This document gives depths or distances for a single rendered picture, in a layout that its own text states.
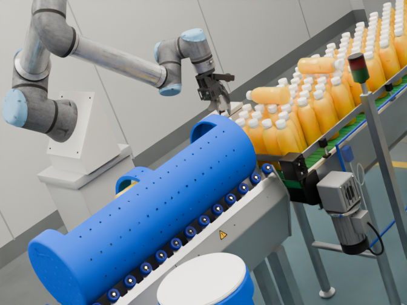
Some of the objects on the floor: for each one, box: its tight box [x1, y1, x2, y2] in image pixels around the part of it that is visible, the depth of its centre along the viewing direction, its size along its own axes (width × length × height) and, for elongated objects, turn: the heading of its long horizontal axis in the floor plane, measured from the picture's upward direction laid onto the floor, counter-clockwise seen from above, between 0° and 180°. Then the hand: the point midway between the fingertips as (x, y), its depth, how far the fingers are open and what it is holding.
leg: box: [253, 259, 282, 305], centre depth 329 cm, size 6×6×63 cm
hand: (225, 111), depth 315 cm, fingers open, 5 cm apart
